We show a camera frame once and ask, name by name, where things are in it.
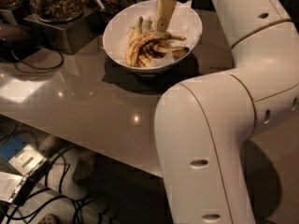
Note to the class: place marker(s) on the white ceramic bowl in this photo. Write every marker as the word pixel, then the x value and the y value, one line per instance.
pixel 121 28

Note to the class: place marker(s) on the dark brown appliance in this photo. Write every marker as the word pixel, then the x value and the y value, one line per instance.
pixel 17 42

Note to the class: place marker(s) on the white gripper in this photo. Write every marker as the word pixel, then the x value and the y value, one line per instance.
pixel 165 10

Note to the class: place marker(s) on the green-stemmed left banana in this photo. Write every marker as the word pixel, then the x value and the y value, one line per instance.
pixel 137 30

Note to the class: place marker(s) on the grey shoe under table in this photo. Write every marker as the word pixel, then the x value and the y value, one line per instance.
pixel 84 167

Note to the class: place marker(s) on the spotted lower right banana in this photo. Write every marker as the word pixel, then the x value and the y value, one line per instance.
pixel 160 50

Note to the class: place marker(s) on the metal square jar stand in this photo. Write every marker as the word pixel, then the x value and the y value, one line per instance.
pixel 68 37

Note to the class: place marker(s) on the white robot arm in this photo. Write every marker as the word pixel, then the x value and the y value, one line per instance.
pixel 201 123

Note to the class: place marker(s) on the small dark glass with spoon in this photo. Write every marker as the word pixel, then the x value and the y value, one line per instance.
pixel 109 11

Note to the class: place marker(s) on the large top yellow banana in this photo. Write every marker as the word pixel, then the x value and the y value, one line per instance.
pixel 138 43

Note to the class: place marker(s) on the blue box on floor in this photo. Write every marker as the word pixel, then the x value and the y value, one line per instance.
pixel 12 146

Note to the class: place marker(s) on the white paper bowl liner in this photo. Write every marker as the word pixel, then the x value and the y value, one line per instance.
pixel 144 49

